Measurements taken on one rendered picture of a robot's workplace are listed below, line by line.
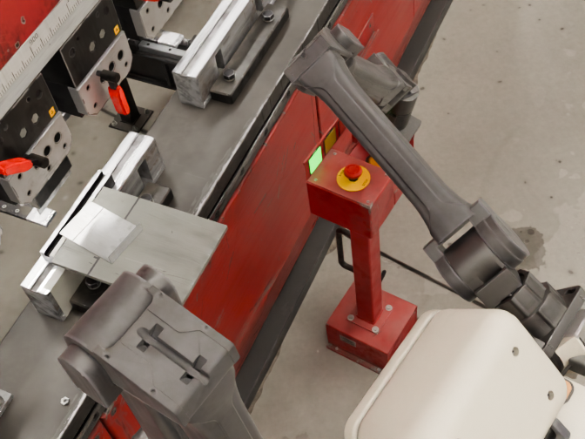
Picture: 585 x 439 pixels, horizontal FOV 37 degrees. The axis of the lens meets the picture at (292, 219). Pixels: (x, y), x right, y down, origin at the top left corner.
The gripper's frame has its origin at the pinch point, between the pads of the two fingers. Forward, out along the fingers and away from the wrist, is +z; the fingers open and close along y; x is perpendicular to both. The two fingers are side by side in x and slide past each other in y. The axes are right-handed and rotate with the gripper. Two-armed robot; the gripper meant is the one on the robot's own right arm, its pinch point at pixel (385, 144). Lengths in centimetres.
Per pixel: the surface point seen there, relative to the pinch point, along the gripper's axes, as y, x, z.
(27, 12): 46, 49, -54
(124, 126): 97, -25, 107
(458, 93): 2, -92, 84
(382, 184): -4.3, 8.5, 1.1
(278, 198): 18.6, 9.1, 29.6
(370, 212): -5.3, 15.0, 2.6
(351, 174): 2.1, 11.2, -0.3
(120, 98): 37, 41, -32
